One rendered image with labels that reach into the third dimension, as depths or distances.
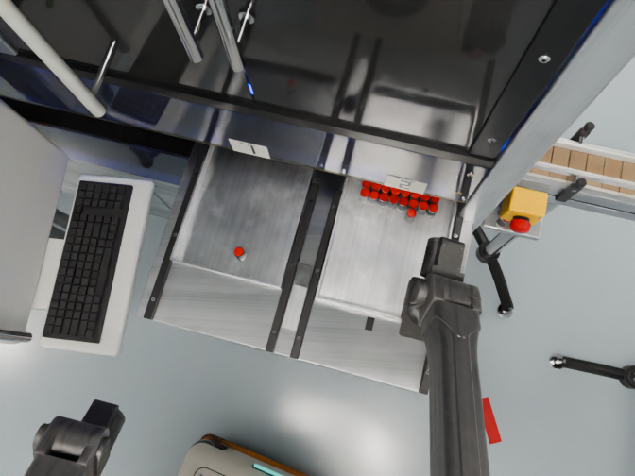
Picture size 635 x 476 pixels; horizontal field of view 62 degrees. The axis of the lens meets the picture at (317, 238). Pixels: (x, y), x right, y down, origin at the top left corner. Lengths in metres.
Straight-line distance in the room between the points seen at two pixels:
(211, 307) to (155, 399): 1.00
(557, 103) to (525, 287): 1.49
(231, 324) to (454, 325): 0.65
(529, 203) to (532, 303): 1.09
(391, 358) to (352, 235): 0.29
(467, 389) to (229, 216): 0.79
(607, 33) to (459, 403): 0.42
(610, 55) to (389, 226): 0.68
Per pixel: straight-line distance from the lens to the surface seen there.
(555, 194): 1.33
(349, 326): 1.18
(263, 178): 1.27
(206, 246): 1.25
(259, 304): 1.20
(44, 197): 1.45
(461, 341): 0.66
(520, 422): 2.17
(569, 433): 2.23
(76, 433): 0.77
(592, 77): 0.73
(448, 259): 0.79
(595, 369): 2.14
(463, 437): 0.58
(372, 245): 1.21
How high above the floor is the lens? 2.06
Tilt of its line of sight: 75 degrees down
